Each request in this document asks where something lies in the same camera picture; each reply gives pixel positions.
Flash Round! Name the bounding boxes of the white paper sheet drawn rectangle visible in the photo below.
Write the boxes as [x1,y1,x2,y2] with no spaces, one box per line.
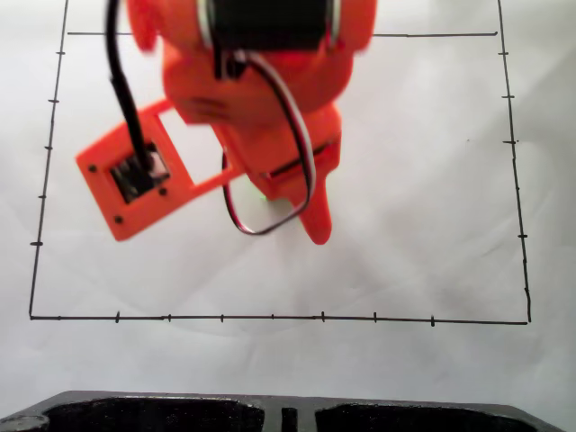
[0,0,576,409]

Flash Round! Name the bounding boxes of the black metal stand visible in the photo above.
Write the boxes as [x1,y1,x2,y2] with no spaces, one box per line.
[0,390,576,432]

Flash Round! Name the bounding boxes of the grey round metal knob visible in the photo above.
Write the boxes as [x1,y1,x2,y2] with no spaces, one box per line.
[0,413,50,432]

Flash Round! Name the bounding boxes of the white red black servo wire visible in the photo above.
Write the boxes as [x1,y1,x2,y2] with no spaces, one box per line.
[214,44,317,237]

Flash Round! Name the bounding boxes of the black camera module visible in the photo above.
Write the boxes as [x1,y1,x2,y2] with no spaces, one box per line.
[108,142,172,205]

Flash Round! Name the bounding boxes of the orange camera mount bracket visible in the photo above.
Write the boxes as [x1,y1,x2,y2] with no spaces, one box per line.
[75,95,247,244]

